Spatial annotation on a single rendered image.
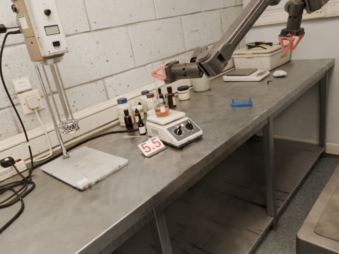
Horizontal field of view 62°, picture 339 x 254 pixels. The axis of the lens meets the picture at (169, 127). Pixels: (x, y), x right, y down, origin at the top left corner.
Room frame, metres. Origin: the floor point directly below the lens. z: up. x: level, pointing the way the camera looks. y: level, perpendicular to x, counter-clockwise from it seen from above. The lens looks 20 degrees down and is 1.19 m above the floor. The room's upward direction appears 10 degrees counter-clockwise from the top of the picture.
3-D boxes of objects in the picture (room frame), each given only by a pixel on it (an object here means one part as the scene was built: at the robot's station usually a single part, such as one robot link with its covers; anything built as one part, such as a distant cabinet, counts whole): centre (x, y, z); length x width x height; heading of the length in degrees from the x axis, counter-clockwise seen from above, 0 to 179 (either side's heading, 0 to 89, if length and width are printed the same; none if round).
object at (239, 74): (1.84, -0.56, 0.77); 0.26 x 0.19 x 0.05; 48
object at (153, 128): (1.07, -0.01, 0.79); 0.22 x 0.13 x 0.08; 34
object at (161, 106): (1.10, 0.02, 0.88); 0.07 x 0.06 x 0.08; 50
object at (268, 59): (2.12, -0.77, 0.82); 0.37 x 0.31 x 0.14; 132
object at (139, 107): (1.38, 0.14, 0.78); 0.06 x 0.06 x 0.07
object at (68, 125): (0.95, 0.34, 1.02); 0.07 x 0.07 x 0.25
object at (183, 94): (1.60, -0.12, 0.79); 0.07 x 0.07 x 0.07
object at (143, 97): (1.48, 0.09, 0.81); 0.06 x 0.06 x 0.11
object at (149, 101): (1.42, 0.07, 0.80); 0.06 x 0.06 x 0.11
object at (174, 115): (1.09, 0.01, 0.83); 0.12 x 0.12 x 0.01; 34
